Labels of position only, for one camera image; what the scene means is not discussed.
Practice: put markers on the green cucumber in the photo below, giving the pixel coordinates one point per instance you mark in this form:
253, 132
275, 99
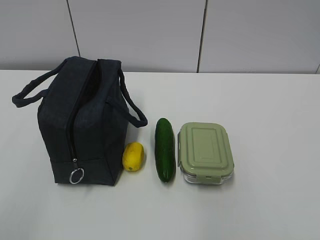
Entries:
164, 150

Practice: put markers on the yellow lemon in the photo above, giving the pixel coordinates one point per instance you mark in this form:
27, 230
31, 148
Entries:
133, 157

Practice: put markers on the glass container green lid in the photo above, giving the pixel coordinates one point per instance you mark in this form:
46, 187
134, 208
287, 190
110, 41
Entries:
204, 153

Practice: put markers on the dark blue lunch bag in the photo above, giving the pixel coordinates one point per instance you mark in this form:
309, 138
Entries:
84, 113

